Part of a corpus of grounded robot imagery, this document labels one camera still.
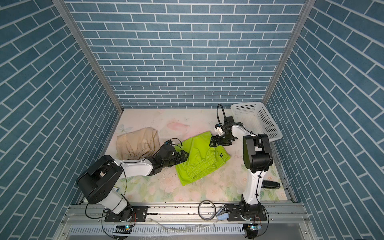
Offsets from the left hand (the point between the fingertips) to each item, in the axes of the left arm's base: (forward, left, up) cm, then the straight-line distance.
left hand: (185, 157), depth 90 cm
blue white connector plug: (-31, -19, -1) cm, 37 cm away
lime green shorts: (-1, -11, -1) cm, 11 cm away
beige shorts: (+9, +31, -1) cm, 33 cm away
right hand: (+11, -20, -1) cm, 23 cm away
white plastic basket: (+37, -54, -4) cm, 66 cm away
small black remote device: (-17, -48, +1) cm, 51 cm away
